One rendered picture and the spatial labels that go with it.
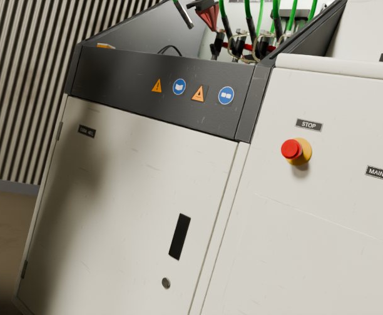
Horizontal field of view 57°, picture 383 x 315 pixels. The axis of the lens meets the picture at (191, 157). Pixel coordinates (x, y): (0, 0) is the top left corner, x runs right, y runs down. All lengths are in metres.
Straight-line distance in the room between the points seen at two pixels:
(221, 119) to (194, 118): 0.07
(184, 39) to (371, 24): 0.76
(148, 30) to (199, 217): 0.80
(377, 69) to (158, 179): 0.51
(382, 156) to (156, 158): 0.49
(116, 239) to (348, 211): 0.57
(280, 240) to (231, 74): 0.36
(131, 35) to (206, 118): 0.61
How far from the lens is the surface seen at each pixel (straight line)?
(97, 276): 1.02
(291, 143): 0.64
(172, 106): 0.85
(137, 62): 0.98
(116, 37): 1.27
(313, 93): 0.69
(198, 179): 0.78
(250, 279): 0.72
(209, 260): 0.77
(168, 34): 1.44
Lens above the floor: 0.78
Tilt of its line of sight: 4 degrees down
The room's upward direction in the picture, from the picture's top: 16 degrees clockwise
